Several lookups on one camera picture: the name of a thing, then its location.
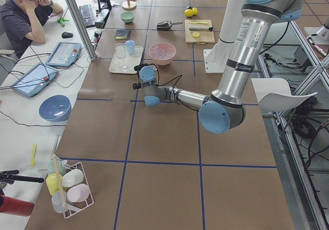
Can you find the white cup in rack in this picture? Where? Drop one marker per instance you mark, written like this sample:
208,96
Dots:
72,178

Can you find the far teach pendant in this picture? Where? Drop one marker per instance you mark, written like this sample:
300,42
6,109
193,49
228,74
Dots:
64,55

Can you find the pink cup in rack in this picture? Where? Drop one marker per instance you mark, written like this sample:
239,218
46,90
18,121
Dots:
78,193

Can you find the cream serving tray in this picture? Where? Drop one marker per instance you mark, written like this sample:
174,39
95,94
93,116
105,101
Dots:
130,60

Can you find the aluminium frame post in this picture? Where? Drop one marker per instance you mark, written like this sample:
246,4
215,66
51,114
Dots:
75,13

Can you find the blue bowl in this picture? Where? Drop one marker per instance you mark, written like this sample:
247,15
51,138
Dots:
56,108

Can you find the black keyboard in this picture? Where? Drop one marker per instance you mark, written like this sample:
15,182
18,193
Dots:
88,15

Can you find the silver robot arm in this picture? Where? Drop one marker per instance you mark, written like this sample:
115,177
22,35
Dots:
223,109

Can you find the yellow plastic knife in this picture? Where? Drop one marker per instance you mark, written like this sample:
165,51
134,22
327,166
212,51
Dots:
196,22

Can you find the teach pendant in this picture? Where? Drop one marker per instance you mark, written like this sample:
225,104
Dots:
35,80
64,55

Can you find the clear wine glass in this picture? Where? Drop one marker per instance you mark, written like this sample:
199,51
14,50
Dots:
120,53

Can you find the black tripod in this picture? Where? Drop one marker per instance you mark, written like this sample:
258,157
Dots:
10,176

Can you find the silver metal ice scoop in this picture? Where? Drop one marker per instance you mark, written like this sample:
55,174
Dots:
166,25

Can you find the wooden cutting board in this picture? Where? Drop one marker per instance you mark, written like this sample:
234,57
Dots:
206,37

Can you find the yellow lemon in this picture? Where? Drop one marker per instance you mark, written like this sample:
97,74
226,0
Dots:
195,11
189,12

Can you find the green ceramic bowl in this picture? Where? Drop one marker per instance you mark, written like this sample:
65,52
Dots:
127,16

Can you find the pink bowl of ice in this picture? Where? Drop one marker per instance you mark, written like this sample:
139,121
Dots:
162,53

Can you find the white cup rack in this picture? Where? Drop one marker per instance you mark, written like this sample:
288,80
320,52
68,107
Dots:
59,200

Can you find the seated person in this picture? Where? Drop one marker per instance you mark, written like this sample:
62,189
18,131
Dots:
23,21

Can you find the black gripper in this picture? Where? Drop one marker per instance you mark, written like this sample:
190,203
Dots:
139,67

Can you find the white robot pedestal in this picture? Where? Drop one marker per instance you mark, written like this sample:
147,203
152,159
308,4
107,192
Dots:
215,59

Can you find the wooden cup tree stand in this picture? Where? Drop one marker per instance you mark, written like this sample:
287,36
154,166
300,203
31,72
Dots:
129,5

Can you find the lemon half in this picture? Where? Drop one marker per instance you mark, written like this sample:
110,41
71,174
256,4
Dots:
195,35

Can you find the yellow cup in rack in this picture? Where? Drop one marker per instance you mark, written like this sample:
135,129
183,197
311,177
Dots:
52,184

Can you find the light blue cup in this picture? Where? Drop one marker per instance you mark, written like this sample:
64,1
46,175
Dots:
130,46

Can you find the white chair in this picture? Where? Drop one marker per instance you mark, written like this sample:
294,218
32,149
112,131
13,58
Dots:
273,94

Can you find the red bottle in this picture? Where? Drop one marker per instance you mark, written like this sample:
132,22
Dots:
16,207

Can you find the yellow plastic fork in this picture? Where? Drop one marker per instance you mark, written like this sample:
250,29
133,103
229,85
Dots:
33,154

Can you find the black computer mouse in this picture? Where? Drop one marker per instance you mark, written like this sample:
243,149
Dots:
67,35

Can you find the near teach pendant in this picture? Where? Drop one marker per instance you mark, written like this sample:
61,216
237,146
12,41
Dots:
35,80

